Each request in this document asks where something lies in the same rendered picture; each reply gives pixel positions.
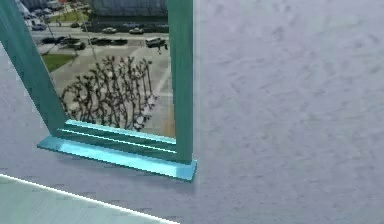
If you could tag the teal framed window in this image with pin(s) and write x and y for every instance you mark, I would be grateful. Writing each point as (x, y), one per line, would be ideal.
(181, 83)

